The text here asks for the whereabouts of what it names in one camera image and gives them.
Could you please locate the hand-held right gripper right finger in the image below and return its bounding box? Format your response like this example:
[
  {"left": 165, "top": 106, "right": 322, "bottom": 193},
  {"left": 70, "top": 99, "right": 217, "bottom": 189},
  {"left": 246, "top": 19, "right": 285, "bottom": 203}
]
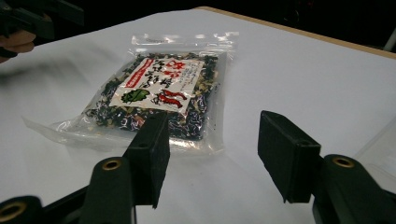
[{"left": 257, "top": 110, "right": 396, "bottom": 224}]

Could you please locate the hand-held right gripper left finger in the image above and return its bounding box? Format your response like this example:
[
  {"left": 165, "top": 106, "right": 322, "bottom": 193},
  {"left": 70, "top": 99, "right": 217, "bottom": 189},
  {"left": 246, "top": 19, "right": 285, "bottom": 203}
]
[{"left": 78, "top": 111, "right": 171, "bottom": 224}]

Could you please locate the clear dried seaweed packet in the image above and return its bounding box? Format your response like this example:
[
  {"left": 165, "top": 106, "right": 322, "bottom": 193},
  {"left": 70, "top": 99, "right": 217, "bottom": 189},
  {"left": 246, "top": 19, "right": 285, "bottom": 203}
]
[{"left": 22, "top": 31, "right": 241, "bottom": 157}]

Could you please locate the clear plastic bag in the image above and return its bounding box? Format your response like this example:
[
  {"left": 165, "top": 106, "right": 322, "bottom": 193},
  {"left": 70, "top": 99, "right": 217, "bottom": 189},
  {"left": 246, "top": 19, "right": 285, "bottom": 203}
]
[{"left": 354, "top": 117, "right": 396, "bottom": 194}]

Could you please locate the white metal stand pole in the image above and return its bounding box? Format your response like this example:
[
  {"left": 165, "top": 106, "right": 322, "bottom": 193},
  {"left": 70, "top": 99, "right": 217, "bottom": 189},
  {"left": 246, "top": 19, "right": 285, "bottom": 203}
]
[{"left": 383, "top": 27, "right": 396, "bottom": 52}]

